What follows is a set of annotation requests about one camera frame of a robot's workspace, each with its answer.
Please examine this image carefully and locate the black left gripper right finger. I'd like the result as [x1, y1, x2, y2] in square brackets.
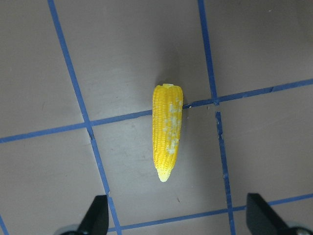
[246, 193, 297, 235]

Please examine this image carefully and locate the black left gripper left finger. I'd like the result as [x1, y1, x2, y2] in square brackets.
[77, 195, 109, 235]

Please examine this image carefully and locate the yellow corn cob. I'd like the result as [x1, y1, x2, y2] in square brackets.
[152, 84, 183, 183]

